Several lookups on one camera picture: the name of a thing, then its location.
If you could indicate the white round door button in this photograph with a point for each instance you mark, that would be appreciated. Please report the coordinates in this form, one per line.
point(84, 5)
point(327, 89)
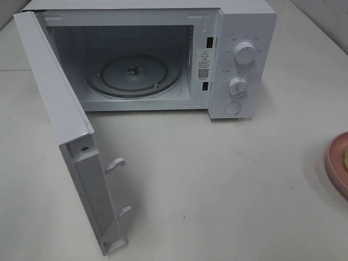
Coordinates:
point(232, 108)

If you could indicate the white timer knob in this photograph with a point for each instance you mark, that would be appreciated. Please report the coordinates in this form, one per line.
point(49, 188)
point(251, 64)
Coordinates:
point(237, 86)

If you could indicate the white microwave door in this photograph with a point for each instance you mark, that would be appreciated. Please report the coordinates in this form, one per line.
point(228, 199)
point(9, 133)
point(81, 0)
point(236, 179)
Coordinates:
point(73, 131)

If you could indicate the pink round plate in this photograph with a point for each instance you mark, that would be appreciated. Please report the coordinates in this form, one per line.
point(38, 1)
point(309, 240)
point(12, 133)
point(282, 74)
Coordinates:
point(336, 163)

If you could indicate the toast sandwich with lettuce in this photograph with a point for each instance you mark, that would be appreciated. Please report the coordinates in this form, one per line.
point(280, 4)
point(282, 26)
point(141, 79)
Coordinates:
point(346, 159)

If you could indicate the glass microwave turntable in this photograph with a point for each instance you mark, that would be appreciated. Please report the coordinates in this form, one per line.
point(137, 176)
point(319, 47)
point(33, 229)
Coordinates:
point(134, 75)

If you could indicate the white microwave oven body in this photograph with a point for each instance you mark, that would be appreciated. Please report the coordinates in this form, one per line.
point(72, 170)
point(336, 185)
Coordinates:
point(200, 34)

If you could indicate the white upper power knob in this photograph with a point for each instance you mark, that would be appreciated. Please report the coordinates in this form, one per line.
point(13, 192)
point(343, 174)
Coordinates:
point(245, 52)

